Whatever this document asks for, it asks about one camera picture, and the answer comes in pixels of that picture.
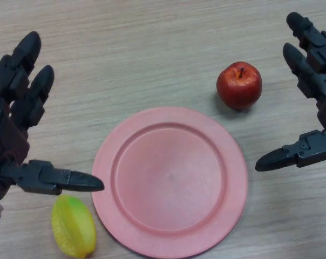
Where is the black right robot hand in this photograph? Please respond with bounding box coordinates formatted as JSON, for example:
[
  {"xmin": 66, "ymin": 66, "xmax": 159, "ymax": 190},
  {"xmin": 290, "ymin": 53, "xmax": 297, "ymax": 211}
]
[{"xmin": 255, "ymin": 12, "xmax": 326, "ymax": 173}]

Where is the pink round plate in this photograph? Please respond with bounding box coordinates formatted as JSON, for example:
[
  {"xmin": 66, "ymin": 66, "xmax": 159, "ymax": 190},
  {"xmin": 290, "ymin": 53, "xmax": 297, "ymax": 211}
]
[{"xmin": 92, "ymin": 106, "xmax": 249, "ymax": 256}]

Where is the red apple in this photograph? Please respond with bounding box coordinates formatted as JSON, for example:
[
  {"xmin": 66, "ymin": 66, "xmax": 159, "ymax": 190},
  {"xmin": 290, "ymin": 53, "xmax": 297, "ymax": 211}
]
[{"xmin": 216, "ymin": 61, "xmax": 263, "ymax": 111}]

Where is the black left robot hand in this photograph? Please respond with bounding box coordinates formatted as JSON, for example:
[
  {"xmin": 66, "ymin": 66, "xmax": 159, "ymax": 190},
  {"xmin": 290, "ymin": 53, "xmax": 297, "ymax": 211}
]
[{"xmin": 0, "ymin": 31, "xmax": 105, "ymax": 202}]

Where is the yellow green starfruit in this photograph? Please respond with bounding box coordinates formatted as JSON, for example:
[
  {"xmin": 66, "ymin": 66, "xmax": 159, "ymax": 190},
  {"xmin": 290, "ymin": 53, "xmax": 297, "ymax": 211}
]
[{"xmin": 51, "ymin": 194, "xmax": 97, "ymax": 258}]

